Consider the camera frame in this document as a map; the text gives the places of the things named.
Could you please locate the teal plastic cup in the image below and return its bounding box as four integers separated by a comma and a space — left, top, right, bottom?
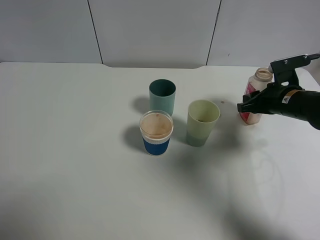
149, 79, 176, 116

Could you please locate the pale green plastic cup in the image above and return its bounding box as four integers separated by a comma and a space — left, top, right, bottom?
186, 99, 220, 147

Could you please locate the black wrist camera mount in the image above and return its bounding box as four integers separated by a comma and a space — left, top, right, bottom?
269, 53, 320, 86

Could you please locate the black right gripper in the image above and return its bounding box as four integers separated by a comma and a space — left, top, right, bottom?
237, 83, 320, 130

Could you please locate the clear drink bottle pink label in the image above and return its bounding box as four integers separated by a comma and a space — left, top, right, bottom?
240, 67, 273, 125

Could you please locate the glass cup blue sleeve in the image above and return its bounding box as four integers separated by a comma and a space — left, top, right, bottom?
139, 110, 174, 156

